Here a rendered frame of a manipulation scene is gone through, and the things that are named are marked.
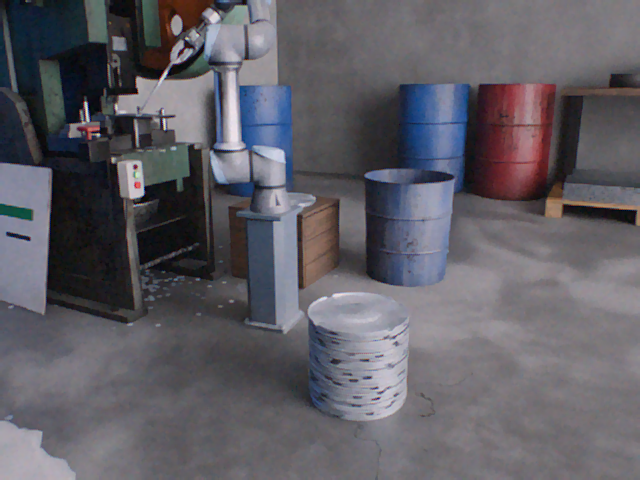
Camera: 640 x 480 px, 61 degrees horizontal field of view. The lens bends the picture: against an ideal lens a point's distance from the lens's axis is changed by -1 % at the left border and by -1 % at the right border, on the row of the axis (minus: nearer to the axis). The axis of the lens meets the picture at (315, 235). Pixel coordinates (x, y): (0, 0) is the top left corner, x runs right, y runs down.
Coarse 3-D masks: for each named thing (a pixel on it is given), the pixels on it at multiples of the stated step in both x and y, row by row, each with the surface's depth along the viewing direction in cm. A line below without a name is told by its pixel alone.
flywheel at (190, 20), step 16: (160, 0) 248; (176, 0) 248; (192, 0) 244; (208, 0) 236; (160, 16) 254; (192, 16) 246; (160, 32) 257; (160, 48) 259; (144, 64) 261; (160, 64) 257; (176, 64) 253
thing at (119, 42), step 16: (112, 16) 218; (112, 32) 219; (128, 32) 226; (112, 48) 220; (128, 48) 227; (96, 64) 221; (112, 64) 219; (128, 64) 228; (96, 80) 223; (112, 80) 222; (128, 80) 225
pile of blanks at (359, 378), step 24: (312, 336) 155; (336, 336) 146; (360, 336) 144; (384, 336) 147; (408, 336) 157; (312, 360) 156; (336, 360) 149; (360, 360) 147; (384, 360) 148; (312, 384) 158; (336, 384) 151; (360, 384) 149; (384, 384) 150; (336, 408) 152; (360, 408) 150; (384, 408) 152
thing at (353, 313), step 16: (320, 304) 164; (336, 304) 164; (352, 304) 163; (368, 304) 163; (384, 304) 164; (400, 304) 163; (320, 320) 153; (336, 320) 153; (352, 320) 152; (368, 320) 152; (384, 320) 153; (400, 320) 153
